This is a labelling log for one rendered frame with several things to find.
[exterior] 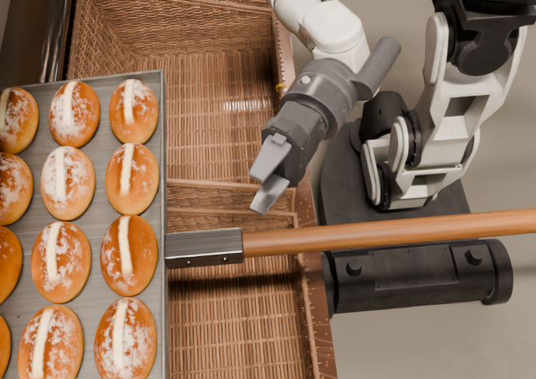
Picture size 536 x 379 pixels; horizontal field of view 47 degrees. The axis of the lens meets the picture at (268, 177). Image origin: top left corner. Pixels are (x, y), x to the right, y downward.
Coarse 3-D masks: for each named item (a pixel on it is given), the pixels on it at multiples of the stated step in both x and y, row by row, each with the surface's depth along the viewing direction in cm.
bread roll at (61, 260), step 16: (48, 224) 71; (64, 224) 70; (48, 240) 68; (64, 240) 68; (80, 240) 70; (32, 256) 69; (48, 256) 67; (64, 256) 67; (80, 256) 69; (32, 272) 68; (48, 272) 67; (64, 272) 67; (80, 272) 68; (48, 288) 67; (64, 288) 67; (80, 288) 69
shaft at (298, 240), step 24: (432, 216) 73; (456, 216) 72; (480, 216) 72; (504, 216) 72; (528, 216) 72; (264, 240) 71; (288, 240) 71; (312, 240) 71; (336, 240) 71; (360, 240) 71; (384, 240) 71; (408, 240) 72; (432, 240) 72
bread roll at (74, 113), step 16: (64, 96) 79; (80, 96) 79; (96, 96) 82; (64, 112) 78; (80, 112) 78; (96, 112) 81; (64, 128) 78; (80, 128) 78; (96, 128) 81; (64, 144) 79; (80, 144) 79
